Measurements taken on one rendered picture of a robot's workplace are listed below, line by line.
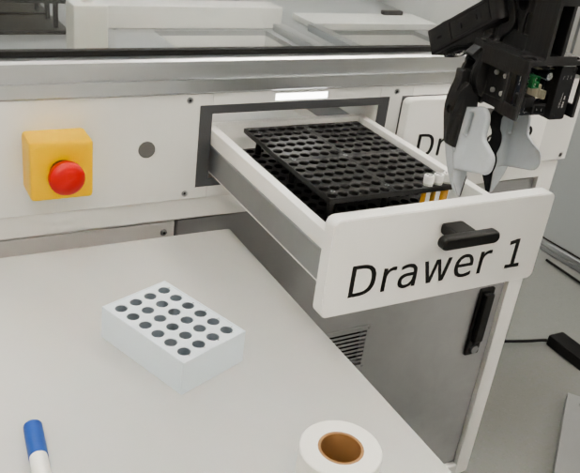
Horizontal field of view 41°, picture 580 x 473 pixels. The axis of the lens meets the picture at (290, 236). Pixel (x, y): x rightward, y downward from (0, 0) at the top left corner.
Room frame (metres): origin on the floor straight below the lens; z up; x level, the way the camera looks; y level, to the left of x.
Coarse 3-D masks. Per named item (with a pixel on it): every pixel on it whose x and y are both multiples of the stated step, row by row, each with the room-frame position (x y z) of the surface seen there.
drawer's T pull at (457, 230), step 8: (448, 224) 0.72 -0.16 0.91; (456, 224) 0.73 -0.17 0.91; (464, 224) 0.73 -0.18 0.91; (448, 232) 0.72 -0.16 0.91; (456, 232) 0.71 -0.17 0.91; (464, 232) 0.71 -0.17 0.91; (472, 232) 0.71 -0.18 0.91; (480, 232) 0.71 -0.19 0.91; (488, 232) 0.72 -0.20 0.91; (496, 232) 0.72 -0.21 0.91; (440, 240) 0.69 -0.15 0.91; (448, 240) 0.69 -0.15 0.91; (456, 240) 0.69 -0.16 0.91; (464, 240) 0.70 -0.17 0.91; (472, 240) 0.70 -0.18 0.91; (480, 240) 0.71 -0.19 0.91; (488, 240) 0.72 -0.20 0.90; (496, 240) 0.72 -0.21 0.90; (448, 248) 0.69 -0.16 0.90; (456, 248) 0.69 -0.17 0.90
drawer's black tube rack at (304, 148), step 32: (256, 128) 0.97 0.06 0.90; (288, 128) 0.99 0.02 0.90; (320, 128) 1.00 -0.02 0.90; (352, 128) 1.02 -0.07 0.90; (256, 160) 0.93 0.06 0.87; (288, 160) 0.87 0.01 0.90; (320, 160) 0.89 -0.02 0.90; (352, 160) 0.90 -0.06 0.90; (384, 160) 0.91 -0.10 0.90; (416, 160) 0.93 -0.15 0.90; (320, 192) 0.79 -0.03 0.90
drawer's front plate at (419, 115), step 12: (432, 96) 1.13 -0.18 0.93; (444, 96) 1.14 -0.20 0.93; (408, 108) 1.09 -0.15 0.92; (420, 108) 1.10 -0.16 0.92; (432, 108) 1.11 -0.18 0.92; (492, 108) 1.18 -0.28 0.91; (408, 120) 1.09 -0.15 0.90; (420, 120) 1.11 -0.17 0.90; (432, 120) 1.12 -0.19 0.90; (540, 120) 1.23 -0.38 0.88; (408, 132) 1.10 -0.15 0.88; (420, 132) 1.11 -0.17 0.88; (432, 132) 1.12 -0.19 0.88; (540, 132) 1.24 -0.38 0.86; (420, 144) 1.11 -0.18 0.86; (444, 144) 1.13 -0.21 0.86; (540, 144) 1.24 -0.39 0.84; (432, 156) 1.12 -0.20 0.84; (444, 156) 1.14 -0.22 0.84
